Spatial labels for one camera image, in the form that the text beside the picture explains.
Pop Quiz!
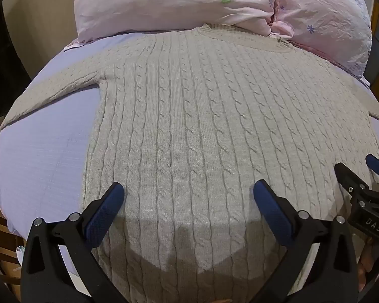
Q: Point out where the pink floral pillow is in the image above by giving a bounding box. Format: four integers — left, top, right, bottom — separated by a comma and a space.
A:
271, 0, 374, 86
64, 0, 278, 52

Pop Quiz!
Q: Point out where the lavender bed sheet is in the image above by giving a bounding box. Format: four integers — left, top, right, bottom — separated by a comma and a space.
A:
0, 30, 379, 278

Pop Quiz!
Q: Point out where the beige cable-knit sweater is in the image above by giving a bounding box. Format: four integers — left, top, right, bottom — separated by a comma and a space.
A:
0, 23, 379, 303

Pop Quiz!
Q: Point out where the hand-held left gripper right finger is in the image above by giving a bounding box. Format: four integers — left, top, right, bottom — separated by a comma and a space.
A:
253, 179, 360, 303

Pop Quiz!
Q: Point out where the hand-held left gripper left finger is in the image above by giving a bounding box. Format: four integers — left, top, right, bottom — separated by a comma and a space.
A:
20, 182, 127, 303

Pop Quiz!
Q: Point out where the wooden bed frame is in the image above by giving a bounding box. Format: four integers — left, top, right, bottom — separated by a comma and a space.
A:
0, 114, 24, 295

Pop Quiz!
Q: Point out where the person's right hand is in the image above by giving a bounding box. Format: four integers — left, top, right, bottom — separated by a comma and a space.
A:
356, 238, 378, 295

